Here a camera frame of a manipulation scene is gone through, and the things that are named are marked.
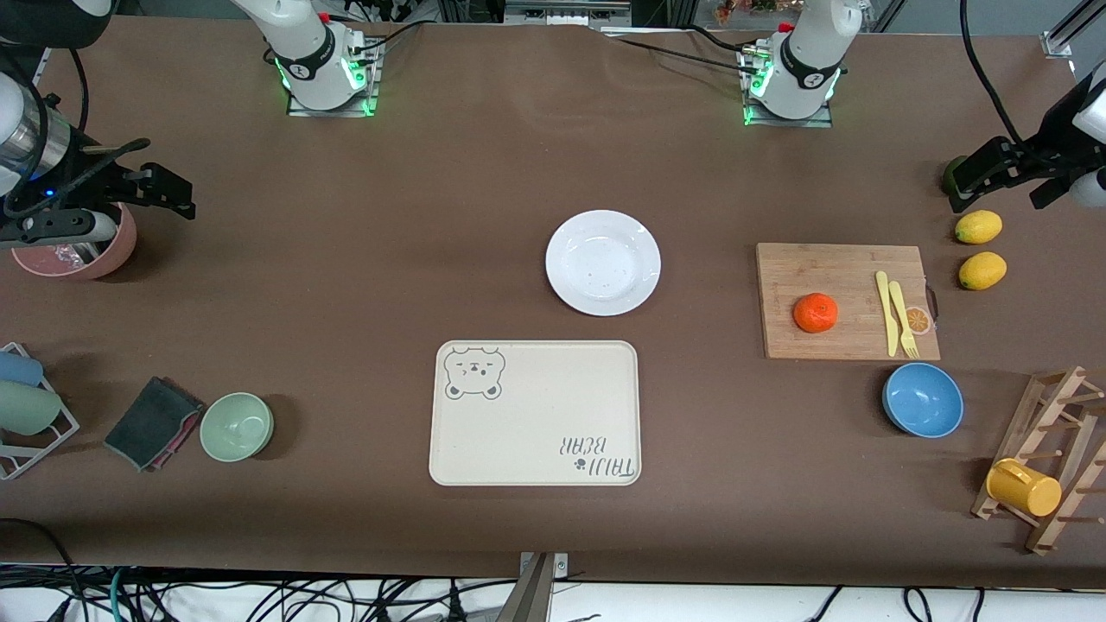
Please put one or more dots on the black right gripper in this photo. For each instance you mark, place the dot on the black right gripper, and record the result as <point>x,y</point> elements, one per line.
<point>88,179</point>

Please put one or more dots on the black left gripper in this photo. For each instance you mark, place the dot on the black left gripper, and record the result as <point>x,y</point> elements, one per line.
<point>1044,146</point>

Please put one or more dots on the orange mandarin fruit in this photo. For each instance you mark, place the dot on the orange mandarin fruit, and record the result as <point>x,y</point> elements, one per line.
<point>816,313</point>

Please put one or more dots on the white round plate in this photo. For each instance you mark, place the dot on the white round plate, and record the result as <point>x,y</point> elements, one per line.
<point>602,263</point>

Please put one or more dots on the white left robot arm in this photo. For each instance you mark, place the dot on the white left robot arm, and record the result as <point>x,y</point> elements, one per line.
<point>808,60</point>

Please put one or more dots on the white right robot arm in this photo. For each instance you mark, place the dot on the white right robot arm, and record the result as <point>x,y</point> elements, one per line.
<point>315,65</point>

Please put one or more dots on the dark green avocado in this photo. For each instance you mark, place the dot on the dark green avocado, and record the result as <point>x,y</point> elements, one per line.
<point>950,177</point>

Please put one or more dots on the yellow lemon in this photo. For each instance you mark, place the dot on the yellow lemon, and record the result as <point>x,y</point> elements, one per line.
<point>979,227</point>
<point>982,270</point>

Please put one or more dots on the pink bowl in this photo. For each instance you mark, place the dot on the pink bowl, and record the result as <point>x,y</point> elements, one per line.
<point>121,246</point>

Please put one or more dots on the metal scoop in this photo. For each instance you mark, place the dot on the metal scoop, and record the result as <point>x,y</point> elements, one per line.
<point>86,252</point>

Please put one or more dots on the yellow plastic fork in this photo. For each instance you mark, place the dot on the yellow plastic fork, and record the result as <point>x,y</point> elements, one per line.
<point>900,311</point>

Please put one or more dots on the orange slice print disc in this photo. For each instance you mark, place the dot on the orange slice print disc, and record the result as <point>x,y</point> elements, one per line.
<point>918,320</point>

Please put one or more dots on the yellow plastic knife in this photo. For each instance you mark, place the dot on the yellow plastic knife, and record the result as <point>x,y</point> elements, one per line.
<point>886,315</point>

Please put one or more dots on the wooden cutting board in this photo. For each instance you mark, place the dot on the wooden cutting board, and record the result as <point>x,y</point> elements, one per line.
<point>821,276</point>

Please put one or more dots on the dark grey folded cloth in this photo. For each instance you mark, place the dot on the dark grey folded cloth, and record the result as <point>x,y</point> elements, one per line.
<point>151,423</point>

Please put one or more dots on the light blue cup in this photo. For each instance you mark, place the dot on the light blue cup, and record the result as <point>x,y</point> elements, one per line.
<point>19,369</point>

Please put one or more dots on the blue bowl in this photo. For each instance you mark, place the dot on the blue bowl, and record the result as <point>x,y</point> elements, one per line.
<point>923,400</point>

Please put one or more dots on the pale green bowl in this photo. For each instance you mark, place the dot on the pale green bowl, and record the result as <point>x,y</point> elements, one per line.
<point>236,427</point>

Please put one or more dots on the wooden drying rack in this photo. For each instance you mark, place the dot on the wooden drying rack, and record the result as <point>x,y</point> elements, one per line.
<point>1050,406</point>

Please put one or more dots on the pale green cup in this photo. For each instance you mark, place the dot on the pale green cup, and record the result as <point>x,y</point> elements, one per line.
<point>26,408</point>

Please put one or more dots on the yellow cup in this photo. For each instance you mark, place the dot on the yellow cup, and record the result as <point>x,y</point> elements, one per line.
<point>1024,488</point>

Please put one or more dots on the beige bear print tray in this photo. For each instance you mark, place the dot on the beige bear print tray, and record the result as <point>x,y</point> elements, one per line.
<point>536,423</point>

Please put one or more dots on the aluminium frame profile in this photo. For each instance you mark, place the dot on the aluminium frame profile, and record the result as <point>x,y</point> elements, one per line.
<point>1067,30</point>

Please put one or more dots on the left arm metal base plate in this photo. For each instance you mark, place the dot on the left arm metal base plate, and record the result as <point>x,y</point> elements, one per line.
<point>821,121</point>

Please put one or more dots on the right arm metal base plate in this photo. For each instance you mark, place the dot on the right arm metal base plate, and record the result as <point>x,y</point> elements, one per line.
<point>373,86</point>

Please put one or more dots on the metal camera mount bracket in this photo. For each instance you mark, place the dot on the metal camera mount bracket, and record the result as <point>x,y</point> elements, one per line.
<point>537,587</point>

